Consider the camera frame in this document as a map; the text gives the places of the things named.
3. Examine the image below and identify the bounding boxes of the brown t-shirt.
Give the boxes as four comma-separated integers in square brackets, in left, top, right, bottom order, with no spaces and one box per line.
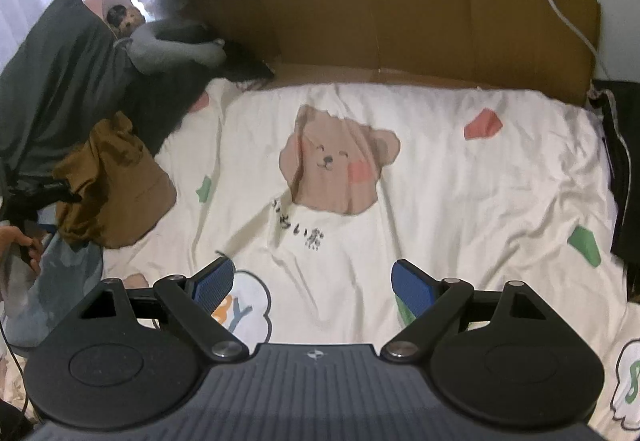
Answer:
[53,112,177,249]

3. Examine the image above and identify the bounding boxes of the person left hand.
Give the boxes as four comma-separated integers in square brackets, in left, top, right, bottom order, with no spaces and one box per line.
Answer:
[0,225,43,275]

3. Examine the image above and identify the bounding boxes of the blue jeans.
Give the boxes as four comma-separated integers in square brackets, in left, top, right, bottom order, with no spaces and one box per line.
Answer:
[1,234,103,350]

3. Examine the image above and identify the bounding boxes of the dark green pillow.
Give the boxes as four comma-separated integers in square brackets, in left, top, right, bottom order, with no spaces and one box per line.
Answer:
[1,0,138,178]

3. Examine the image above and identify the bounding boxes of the white bear print duvet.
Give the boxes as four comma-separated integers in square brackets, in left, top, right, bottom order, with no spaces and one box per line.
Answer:
[104,80,639,440]

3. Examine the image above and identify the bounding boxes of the black garment left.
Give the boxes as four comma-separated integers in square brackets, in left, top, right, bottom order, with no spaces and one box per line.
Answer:
[119,41,274,156]

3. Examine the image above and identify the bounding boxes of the black garment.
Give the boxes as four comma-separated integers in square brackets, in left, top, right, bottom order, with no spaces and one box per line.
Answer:
[589,79,640,265]
[119,41,274,156]

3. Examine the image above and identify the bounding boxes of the small bear doll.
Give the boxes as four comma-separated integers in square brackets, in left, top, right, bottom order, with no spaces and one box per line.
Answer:
[106,4,145,39]

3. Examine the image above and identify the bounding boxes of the grey plush toy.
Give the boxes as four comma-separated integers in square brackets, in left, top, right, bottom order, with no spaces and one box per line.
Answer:
[114,18,227,75]

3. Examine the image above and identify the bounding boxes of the black garment right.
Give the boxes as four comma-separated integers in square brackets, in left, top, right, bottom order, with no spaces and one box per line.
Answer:
[589,79,640,265]

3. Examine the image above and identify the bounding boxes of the brown cardboard sheet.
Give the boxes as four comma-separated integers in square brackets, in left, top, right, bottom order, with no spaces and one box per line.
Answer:
[186,0,601,105]

